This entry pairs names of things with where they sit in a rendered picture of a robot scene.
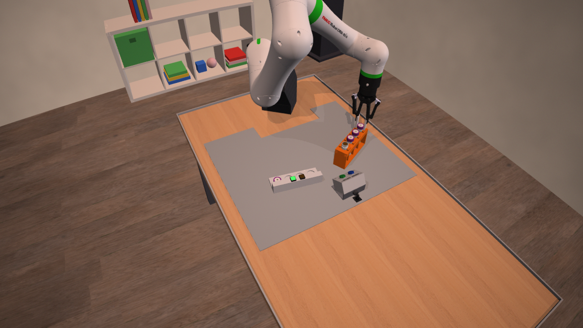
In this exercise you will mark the grey flat mat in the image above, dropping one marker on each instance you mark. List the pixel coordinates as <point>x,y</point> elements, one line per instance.
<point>245,162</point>

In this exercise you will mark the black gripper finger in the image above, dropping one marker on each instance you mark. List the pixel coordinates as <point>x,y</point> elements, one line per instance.
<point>377,102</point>
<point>357,113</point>

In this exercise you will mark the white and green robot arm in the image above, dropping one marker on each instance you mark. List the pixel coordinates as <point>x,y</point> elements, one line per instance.
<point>271,62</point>

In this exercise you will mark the orange tube rack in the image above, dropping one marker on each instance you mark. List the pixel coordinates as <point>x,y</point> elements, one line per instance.
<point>342,157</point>

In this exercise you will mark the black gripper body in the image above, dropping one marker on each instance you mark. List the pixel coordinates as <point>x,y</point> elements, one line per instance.
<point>367,93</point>

